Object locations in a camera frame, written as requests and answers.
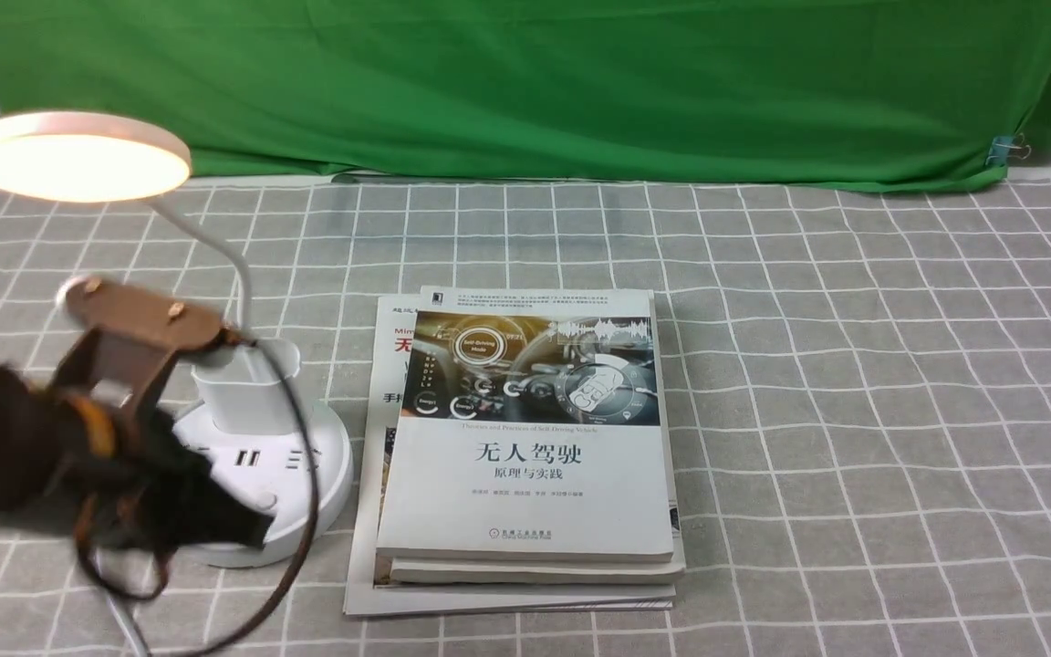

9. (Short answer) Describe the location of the wrist camera on brown mount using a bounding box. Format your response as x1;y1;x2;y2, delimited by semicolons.
51;276;245;452

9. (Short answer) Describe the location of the bottom magazine white cover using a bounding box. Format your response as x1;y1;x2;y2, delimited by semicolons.
343;294;687;617

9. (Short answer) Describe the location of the green backdrop cloth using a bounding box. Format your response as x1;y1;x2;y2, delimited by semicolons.
0;1;1051;193

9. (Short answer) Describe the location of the blue binder clip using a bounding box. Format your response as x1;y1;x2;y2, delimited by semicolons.
984;134;1033;168

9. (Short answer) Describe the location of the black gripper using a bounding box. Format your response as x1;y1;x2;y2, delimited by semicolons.
61;401;275;552

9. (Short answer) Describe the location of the middle book under top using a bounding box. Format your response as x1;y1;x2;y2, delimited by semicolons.
389;294;686;586

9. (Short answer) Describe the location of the grey checkered tablecloth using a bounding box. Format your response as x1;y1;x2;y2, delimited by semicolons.
0;179;1051;657

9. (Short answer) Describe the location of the white desk lamp with sockets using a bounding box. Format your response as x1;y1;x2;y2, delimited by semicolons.
0;109;353;568

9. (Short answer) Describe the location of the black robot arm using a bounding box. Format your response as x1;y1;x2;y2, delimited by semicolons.
0;363;274;553

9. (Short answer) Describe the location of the black camera cable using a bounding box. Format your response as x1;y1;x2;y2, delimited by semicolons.
74;333;322;657

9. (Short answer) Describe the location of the self-driving book white cover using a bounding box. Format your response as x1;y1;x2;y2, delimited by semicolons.
376;286;675;563

